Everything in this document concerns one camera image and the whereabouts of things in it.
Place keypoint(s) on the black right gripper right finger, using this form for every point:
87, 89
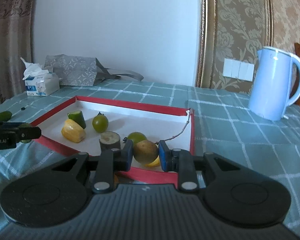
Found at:
232, 192

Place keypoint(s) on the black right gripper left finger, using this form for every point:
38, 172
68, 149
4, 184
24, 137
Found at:
59, 192

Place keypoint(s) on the green round fruit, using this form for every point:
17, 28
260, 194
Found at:
136, 137
100, 123

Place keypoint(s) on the brown kiwi fruit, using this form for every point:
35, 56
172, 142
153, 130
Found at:
145, 152

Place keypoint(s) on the teal checked tablecloth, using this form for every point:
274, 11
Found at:
223, 124

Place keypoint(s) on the red shallow cardboard tray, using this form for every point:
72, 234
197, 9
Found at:
175, 125

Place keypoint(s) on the green cucumber chunk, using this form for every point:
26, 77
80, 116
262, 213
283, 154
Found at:
77, 116

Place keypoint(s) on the green cucumber piece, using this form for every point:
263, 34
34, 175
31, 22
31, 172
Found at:
5, 116

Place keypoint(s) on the light blue electric kettle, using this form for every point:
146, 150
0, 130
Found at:
270, 94

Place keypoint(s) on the white tissue pack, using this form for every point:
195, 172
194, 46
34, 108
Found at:
39, 80

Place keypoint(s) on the grey patterned paper bag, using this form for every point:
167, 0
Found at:
85, 71

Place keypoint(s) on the beige patterned curtain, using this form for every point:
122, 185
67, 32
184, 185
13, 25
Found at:
15, 45

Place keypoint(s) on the white wall switch panel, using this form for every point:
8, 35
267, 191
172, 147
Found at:
238, 70

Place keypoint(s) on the gold picture frame moulding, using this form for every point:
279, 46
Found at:
231, 29

